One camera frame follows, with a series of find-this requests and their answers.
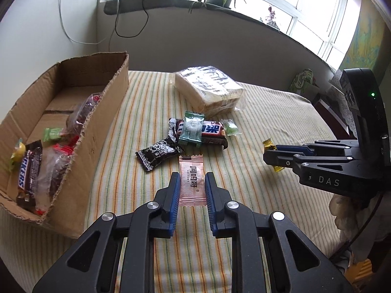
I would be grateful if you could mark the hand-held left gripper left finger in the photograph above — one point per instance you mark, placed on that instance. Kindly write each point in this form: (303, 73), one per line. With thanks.
(174, 207)

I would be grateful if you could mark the person's right hand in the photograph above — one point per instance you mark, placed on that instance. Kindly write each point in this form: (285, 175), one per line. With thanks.
(345, 216)

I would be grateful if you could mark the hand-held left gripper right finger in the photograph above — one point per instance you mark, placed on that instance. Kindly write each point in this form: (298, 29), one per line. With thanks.
(210, 207)

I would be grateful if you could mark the yellow green snack packet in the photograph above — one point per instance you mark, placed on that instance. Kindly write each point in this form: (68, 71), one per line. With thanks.
(17, 154)

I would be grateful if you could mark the dark wooden cabinet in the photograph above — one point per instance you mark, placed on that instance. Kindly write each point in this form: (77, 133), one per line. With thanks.
(330, 113)

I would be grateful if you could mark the teal candy packet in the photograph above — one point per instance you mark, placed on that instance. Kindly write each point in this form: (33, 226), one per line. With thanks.
(191, 129)

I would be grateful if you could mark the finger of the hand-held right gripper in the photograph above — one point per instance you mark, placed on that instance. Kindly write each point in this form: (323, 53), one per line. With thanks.
(293, 148)
(281, 160)

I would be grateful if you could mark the clear dark cake pack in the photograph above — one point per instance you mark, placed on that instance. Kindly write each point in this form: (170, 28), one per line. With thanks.
(52, 171)

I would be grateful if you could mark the small green jelly candy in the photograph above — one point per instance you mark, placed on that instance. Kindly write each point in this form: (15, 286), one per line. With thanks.
(231, 128)

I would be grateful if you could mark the green printed bag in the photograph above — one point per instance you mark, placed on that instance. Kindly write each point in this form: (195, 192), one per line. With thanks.
(302, 81)

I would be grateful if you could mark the cardboard box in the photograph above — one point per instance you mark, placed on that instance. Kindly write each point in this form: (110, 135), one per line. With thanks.
(100, 134)

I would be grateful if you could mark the gold candy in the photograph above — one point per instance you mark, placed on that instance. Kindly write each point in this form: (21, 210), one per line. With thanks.
(269, 143)

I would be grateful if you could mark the black candy packet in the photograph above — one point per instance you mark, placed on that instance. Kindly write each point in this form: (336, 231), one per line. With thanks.
(155, 154)

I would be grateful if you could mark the white cabinet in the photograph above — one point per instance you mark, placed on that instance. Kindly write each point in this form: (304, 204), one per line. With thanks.
(36, 21)

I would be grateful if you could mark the wall map poster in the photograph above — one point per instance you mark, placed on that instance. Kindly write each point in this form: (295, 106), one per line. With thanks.
(365, 36)

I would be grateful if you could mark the brown chocolate bar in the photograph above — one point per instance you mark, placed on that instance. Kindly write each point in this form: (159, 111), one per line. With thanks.
(27, 171)
(213, 131)

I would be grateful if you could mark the dark blue white packet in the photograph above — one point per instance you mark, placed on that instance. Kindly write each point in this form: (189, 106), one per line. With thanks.
(172, 131)

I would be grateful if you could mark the grey stone windowsill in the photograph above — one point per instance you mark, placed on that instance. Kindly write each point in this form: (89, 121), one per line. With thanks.
(213, 9)

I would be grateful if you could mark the small figurine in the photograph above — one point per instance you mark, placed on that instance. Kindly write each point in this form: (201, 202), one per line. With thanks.
(272, 16)

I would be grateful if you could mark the pink wafer packet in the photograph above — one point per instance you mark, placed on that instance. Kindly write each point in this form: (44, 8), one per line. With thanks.
(192, 183)

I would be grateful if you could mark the clear red trimmed snack pack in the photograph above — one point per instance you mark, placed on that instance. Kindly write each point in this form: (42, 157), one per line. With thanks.
(81, 113)

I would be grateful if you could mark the sliced bread pack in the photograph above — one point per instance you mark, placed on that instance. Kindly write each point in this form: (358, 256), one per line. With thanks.
(207, 88)

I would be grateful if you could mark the white lace cloth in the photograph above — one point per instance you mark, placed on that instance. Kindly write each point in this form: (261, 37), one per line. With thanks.
(339, 97)

